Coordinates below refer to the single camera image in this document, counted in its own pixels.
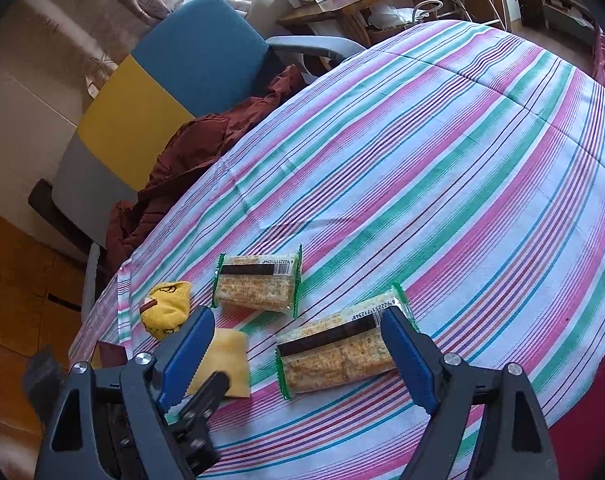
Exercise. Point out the striped bed sheet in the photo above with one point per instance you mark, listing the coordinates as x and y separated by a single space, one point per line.
432 160

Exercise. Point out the white plastic bag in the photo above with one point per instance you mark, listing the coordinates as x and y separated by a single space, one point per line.
390 15

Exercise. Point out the dark red cloth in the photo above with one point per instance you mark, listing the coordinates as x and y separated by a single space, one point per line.
582 435

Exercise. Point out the dark red small box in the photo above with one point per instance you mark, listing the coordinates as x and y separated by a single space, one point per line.
110 355

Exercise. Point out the rust red cloth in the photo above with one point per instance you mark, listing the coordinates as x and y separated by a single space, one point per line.
182 160

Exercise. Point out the pale yellow sponge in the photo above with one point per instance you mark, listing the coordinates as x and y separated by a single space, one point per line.
230 360

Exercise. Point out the pink patterned curtain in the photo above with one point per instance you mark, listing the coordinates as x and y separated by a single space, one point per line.
82 10

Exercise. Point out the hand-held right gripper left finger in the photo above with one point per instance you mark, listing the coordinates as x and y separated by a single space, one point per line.
187 355

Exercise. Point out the yellow cartoon cloth toy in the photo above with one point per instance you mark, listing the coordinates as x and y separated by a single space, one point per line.
167 310

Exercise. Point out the wooden side table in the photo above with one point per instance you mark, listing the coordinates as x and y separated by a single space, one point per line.
342 7

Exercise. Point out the grey yellow blue sofa chair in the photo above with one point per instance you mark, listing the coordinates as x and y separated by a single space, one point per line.
147 100

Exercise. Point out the green cracker packet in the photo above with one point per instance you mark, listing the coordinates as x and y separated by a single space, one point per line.
332 355
257 285

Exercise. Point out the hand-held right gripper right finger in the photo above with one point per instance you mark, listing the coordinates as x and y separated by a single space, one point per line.
407 355

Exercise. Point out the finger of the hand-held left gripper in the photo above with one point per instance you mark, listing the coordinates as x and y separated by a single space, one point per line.
205 400

